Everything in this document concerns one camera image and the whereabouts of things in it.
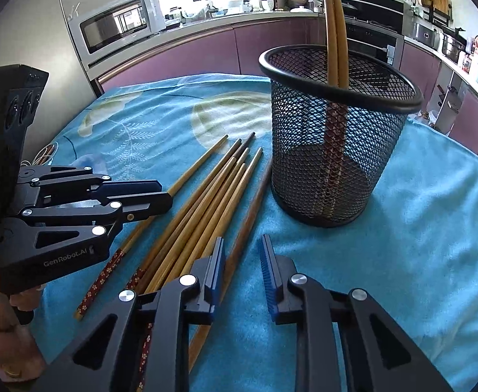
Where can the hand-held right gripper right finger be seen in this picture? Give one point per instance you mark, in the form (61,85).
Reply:
(268,277)

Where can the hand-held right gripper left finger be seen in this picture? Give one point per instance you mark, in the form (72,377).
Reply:
(218,269)

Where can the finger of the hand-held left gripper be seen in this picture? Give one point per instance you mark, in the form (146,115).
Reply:
(149,208)
(141,188)

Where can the bunch of wooden chopsticks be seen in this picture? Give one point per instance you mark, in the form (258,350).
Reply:
(206,212)

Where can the wooden chopstick red patterned end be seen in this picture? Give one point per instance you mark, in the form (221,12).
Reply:
(200,162)
(343,49)
(329,49)

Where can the black mesh utensil holder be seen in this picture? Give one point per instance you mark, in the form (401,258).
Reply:
(365,151)

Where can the person's left hand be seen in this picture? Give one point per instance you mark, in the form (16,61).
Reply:
(23,300)

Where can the blue floral tablecloth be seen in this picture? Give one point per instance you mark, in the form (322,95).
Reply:
(386,273)

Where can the silver microwave oven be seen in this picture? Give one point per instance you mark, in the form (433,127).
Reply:
(112,24)

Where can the purple kitchen cabinets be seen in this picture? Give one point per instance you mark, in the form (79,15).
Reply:
(206,49)

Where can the white utensil crock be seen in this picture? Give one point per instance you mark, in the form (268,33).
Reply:
(267,5)

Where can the white pot lid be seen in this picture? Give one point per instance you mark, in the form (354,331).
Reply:
(301,8)

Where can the brown ceramic bowl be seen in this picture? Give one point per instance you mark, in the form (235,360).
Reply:
(297,0)

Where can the black built-in oven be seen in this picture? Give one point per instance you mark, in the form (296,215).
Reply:
(369,45)

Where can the steel rectangular container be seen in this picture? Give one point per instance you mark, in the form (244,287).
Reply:
(424,32)

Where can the steel stockpot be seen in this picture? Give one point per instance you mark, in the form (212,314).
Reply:
(453,47)

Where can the wooden cutting board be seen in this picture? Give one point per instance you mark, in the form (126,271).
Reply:
(439,1)

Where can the black wall rack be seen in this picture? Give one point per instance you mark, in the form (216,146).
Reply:
(426,8)

